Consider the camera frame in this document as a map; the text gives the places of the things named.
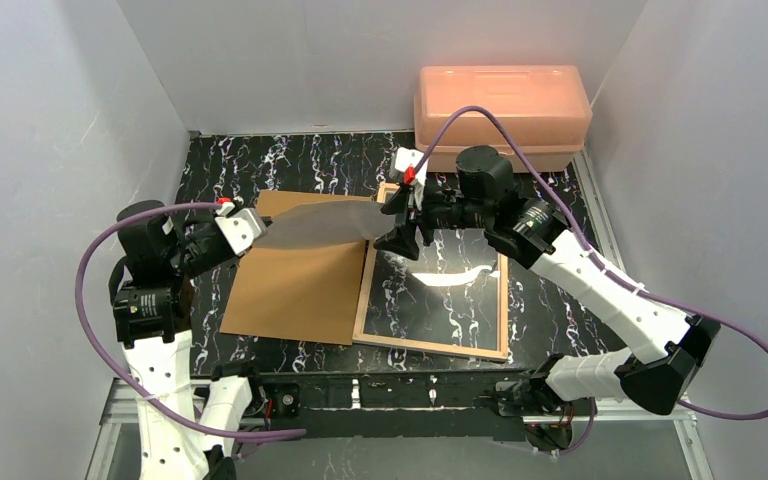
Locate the clear acrylic sheet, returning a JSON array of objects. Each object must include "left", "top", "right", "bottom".
[{"left": 364, "top": 225, "right": 501, "bottom": 352}]

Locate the printed photo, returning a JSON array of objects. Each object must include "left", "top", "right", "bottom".
[{"left": 254, "top": 200, "right": 395, "bottom": 250}]

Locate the brown backing board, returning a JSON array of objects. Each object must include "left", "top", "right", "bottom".
[{"left": 220, "top": 190, "right": 366, "bottom": 345}]

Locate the picture frame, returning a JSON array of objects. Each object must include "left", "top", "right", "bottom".
[{"left": 352, "top": 182, "right": 511, "bottom": 363}]

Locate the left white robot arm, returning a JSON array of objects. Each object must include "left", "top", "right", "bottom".
[{"left": 109, "top": 199, "right": 266, "bottom": 479}]

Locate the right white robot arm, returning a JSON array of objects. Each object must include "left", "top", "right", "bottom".
[{"left": 375, "top": 146, "right": 720, "bottom": 415}]

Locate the orange plastic storage box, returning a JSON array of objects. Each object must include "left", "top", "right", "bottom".
[{"left": 414, "top": 65, "right": 592, "bottom": 173}]

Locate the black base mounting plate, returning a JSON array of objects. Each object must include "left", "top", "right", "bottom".
[{"left": 201, "top": 374, "right": 597, "bottom": 442}]

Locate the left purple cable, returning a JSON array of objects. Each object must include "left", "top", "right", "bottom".
[{"left": 74, "top": 201, "right": 309, "bottom": 445}]

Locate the purple cable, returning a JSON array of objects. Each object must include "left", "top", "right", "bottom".
[
  {"left": 74, "top": 201, "right": 309, "bottom": 445},
  {"left": 413, "top": 105, "right": 768, "bottom": 458}
]

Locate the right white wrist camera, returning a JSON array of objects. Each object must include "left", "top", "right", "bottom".
[{"left": 389, "top": 147, "right": 428, "bottom": 209}]

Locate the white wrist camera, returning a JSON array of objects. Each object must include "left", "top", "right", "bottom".
[
  {"left": 389, "top": 147, "right": 428, "bottom": 209},
  {"left": 214, "top": 197, "right": 271, "bottom": 258}
]

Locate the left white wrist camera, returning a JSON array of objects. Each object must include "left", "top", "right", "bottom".
[{"left": 214, "top": 197, "right": 271, "bottom": 258}]

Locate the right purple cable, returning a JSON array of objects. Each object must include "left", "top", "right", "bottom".
[{"left": 413, "top": 105, "right": 768, "bottom": 458}]

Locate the aluminium rail frame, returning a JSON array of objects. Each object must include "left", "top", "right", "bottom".
[{"left": 85, "top": 148, "right": 717, "bottom": 480}]

